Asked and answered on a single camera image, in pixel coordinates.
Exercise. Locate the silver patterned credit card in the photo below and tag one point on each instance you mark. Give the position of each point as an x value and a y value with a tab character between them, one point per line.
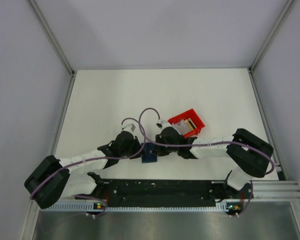
182	127

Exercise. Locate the red plastic bin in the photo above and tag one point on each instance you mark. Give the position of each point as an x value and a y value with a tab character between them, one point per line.
191	113

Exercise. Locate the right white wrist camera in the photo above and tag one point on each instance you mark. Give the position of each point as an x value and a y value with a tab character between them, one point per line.
162	124

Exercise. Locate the aluminium frame post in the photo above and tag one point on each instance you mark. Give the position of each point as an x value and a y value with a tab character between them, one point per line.
287	8
50	36

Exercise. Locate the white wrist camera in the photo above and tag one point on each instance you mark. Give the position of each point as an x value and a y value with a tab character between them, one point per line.
130	128
162	124

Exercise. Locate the aluminium front rail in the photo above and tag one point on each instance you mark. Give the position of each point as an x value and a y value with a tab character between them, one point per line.
276	191

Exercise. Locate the grey slotted cable duct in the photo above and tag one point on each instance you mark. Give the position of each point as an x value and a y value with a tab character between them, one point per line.
93	207

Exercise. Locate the blue leather card holder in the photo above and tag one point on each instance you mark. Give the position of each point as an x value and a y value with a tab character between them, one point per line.
149	157

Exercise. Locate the left aluminium frame post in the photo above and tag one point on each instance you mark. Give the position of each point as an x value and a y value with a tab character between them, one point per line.
50	36

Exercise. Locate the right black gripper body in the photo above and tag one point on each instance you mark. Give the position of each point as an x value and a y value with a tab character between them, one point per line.
165	151

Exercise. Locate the right aluminium frame post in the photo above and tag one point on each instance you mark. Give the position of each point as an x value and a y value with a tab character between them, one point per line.
287	8

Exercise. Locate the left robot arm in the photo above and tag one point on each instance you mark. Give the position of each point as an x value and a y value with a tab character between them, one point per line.
77	176

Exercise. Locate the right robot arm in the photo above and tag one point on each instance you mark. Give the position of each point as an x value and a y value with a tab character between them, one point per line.
252	155

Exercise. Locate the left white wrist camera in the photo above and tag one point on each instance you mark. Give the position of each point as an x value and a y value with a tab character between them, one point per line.
130	128

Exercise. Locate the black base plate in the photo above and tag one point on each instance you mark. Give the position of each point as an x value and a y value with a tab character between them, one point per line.
165	193

